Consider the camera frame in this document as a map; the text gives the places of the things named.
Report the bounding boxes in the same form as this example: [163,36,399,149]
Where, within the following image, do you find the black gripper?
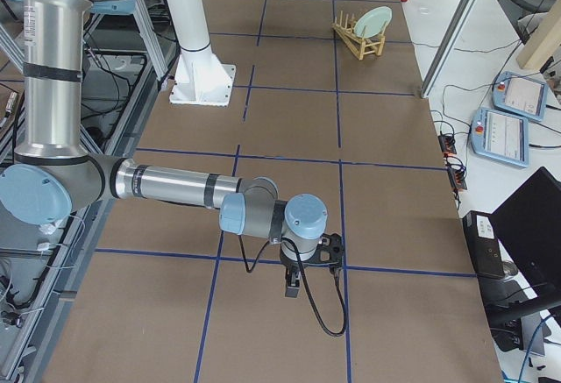
[280,254,305,298]

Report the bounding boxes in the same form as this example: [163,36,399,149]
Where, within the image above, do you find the black laptop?
[462,167,560,288]

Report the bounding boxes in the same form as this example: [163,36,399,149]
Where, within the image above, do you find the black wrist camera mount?
[316,233,344,268]

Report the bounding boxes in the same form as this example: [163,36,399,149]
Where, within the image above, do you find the brown paper table cover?
[43,0,502,382]

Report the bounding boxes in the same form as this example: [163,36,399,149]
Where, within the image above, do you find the aluminium frame post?
[420,0,477,98]

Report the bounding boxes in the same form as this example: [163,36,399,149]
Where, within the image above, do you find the far teach pendant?
[492,71,547,122]

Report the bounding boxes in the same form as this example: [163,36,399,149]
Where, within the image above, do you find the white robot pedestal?
[167,0,236,106]

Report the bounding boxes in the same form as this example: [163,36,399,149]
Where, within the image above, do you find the light green plate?
[353,6,393,39]

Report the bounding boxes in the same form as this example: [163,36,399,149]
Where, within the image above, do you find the teach pendant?
[492,71,547,122]
[470,108,529,167]

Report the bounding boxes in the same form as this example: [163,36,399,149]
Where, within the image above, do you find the wooden plate rack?
[331,11,387,60]

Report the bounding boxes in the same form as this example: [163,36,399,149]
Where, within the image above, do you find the near teach pendant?
[470,108,529,167]

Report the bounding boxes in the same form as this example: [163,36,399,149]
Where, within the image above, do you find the aluminium side frame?
[0,0,167,383]

